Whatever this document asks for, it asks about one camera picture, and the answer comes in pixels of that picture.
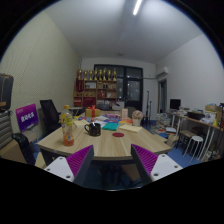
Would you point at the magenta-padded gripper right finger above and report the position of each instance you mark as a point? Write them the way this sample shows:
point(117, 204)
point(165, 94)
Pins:
point(146, 160)

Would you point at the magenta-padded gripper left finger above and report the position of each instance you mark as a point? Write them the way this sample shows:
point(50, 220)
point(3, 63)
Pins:
point(78, 161)

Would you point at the orange-capped yellow-label drink bottle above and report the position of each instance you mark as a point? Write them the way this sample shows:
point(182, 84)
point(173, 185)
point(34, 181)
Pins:
point(67, 130)

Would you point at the black dotted mug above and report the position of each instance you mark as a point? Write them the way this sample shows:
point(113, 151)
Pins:
point(94, 130)

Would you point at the yellow paper envelope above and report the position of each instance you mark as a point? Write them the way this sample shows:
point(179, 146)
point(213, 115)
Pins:
point(130, 128)

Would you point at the pale yellow paper pad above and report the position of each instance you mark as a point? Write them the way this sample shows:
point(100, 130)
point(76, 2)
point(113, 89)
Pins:
point(80, 123)

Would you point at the flat round red coaster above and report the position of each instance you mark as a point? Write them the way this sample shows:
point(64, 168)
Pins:
point(118, 134)

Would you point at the red lollipop on white stick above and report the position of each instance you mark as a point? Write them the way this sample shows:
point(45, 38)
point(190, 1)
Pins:
point(93, 124)

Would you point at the stack of books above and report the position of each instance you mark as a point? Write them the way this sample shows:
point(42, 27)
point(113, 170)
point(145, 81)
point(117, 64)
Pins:
point(163, 120)

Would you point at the pink flowers in white pot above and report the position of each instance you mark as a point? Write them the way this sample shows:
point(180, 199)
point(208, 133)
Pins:
point(137, 117)

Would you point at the white open book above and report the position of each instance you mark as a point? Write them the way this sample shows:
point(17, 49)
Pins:
point(102, 124)

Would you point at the orange book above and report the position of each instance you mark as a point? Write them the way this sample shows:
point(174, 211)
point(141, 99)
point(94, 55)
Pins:
point(125, 121)

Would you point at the teal book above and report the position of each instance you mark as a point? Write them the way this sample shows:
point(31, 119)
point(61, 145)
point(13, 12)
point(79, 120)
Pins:
point(110, 126)

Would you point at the black tripod stand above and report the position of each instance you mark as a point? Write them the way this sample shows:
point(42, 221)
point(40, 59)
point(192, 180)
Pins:
point(148, 110)

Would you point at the yellow gift box, red ribbon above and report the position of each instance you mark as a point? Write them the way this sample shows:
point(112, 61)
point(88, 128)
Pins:
point(92, 112)

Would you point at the tall standing card box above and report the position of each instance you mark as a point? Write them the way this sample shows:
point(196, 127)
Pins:
point(124, 114)

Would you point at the small white side table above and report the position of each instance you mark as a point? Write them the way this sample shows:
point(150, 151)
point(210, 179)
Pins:
point(75, 109)

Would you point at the white round stool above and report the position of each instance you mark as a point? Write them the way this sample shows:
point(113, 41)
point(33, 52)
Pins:
point(196, 139)

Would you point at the black office chair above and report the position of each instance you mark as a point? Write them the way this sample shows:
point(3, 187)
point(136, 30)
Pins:
point(50, 113)

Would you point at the black computer monitor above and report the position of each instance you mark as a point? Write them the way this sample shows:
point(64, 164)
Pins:
point(175, 104)

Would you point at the cluttered wooden side desk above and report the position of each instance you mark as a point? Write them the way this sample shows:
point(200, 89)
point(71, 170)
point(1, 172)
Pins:
point(200, 121)

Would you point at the purple sign board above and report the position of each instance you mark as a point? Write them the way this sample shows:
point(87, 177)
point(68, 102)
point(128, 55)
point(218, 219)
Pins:
point(27, 117)

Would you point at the wooden shelf unit with trophies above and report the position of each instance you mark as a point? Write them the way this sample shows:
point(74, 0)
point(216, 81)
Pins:
point(96, 91)

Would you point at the black framed glass door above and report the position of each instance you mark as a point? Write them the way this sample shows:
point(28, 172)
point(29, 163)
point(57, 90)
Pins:
point(133, 88)

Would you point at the silver ribbed suitcase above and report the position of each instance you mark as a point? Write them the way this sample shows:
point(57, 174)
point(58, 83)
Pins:
point(5, 130)

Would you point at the ceiling tube light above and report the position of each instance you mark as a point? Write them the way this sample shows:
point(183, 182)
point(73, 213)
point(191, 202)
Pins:
point(137, 7)

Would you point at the white wall air conditioner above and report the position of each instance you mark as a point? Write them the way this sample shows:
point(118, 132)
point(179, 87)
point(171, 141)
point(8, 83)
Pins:
point(162, 71)

